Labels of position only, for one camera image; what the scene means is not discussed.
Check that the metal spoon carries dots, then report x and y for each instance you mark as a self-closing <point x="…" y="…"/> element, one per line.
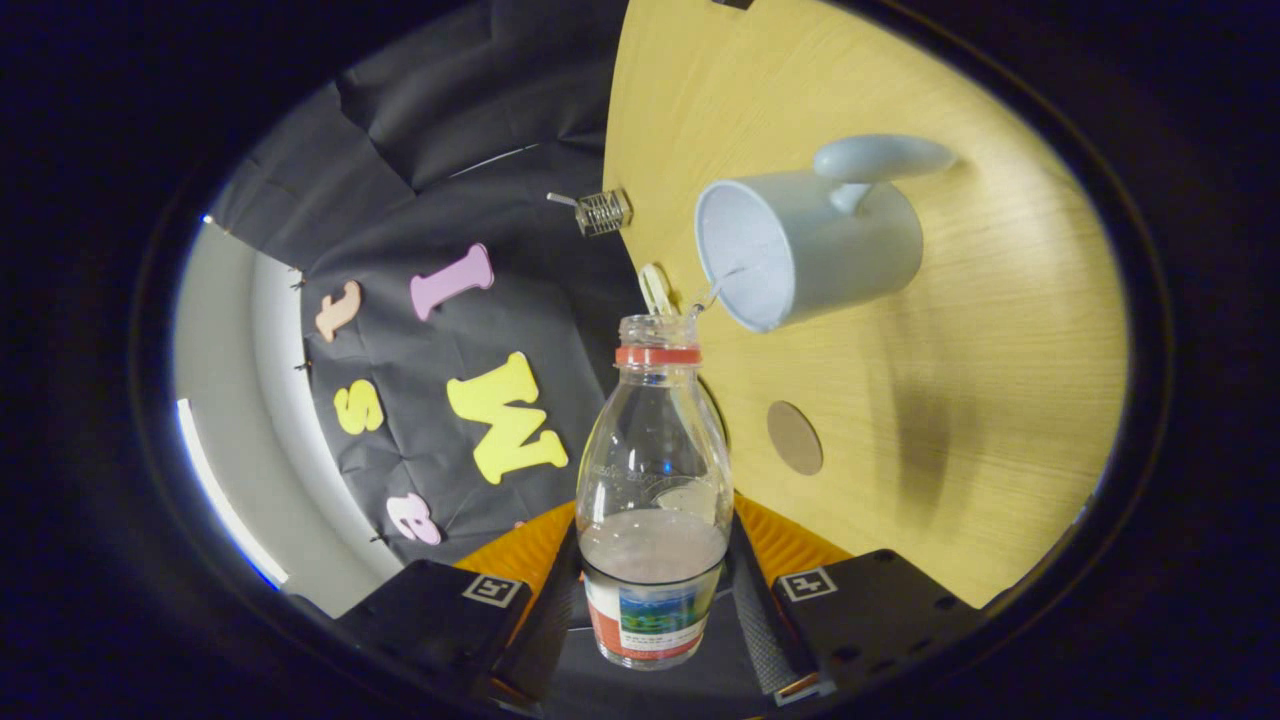
<point x="562" y="199"/>

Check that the wooden table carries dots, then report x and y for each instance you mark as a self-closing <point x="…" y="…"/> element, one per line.
<point x="1000" y="330"/>

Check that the black backdrop cloth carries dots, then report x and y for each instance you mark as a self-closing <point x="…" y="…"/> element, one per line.
<point x="450" y="150"/>

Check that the light grey cup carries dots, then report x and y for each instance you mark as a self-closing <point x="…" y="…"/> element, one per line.
<point x="850" y="250"/>

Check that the white divided condiment tray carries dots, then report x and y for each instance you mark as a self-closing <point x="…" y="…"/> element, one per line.
<point x="655" y="290"/>

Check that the round brown coaster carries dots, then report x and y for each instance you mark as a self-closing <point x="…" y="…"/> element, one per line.
<point x="795" y="438"/>

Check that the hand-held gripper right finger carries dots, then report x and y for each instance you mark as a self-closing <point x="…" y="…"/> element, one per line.
<point x="880" y="620"/>

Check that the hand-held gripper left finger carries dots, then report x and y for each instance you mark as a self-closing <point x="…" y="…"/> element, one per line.
<point x="430" y="620"/>

